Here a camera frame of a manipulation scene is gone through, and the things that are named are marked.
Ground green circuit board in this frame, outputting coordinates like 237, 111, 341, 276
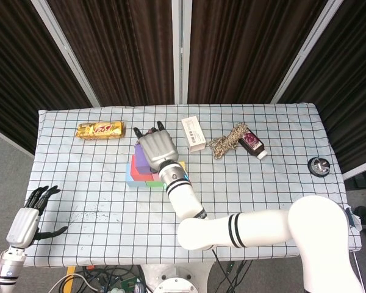
120, 278, 141, 290

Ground white floor cable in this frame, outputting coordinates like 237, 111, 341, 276
48, 273, 98, 293

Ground white black checkered tablecloth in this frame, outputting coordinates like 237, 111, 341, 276
23, 102, 364, 269

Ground dark juice bottle white cap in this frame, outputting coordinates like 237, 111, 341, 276
238, 129, 268, 161

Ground white partition frame post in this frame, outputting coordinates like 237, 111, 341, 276
30, 0, 101, 107
171, 0, 192, 104
270, 0, 344, 104

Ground white carton box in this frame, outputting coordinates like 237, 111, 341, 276
181, 115, 207, 153

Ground black hanging cables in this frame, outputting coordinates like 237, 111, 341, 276
212, 248, 253, 293

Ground purple foam cube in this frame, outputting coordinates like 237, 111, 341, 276
134, 143, 155, 174

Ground dark brown ribbed panel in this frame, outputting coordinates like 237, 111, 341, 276
277, 0, 366, 173
0, 0, 92, 153
47, 0, 175, 107
187, 0, 329, 104

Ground beige twine rope bundle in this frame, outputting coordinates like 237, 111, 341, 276
207, 122, 248, 160

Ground red foam cube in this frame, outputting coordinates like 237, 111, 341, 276
129, 154, 155, 181

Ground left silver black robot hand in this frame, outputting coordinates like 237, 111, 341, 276
5, 185, 69, 248

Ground black floor cable tangle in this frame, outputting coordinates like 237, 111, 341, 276
76, 264, 144, 293

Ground light blue foam cube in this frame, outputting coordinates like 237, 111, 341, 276
125, 163, 147, 187

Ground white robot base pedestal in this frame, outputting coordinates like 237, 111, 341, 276
140, 262, 214, 293

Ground gold snack package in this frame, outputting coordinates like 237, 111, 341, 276
75, 121, 126, 141

